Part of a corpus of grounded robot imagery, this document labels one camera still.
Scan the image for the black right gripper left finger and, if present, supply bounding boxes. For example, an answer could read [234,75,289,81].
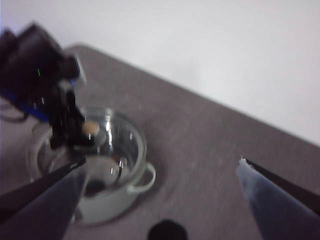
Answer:
[0,157,87,240]

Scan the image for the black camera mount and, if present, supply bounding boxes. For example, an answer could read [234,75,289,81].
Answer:
[147,219,189,240]

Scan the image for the pale green electric pot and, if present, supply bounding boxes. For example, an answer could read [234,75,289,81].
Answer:
[26,129,157,226]

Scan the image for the black cable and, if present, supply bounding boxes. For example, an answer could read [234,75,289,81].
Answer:
[0,103,28,124]

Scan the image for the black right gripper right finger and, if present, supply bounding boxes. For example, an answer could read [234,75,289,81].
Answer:
[236,156,320,240]

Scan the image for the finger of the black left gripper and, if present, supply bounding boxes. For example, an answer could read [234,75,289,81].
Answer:
[49,89,87,151]

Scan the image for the glass lid with green knob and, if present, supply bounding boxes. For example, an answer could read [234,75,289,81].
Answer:
[28,106,148,191]

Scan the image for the blue cable wrap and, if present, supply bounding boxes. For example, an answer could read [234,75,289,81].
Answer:
[0,88,48,121]

